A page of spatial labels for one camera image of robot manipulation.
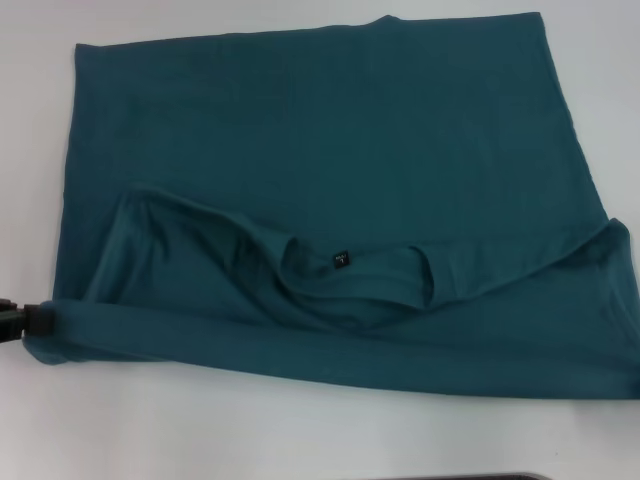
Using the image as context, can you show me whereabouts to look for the teal t-shirt with FREE print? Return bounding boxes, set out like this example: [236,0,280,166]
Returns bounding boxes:
[22,14,640,401]

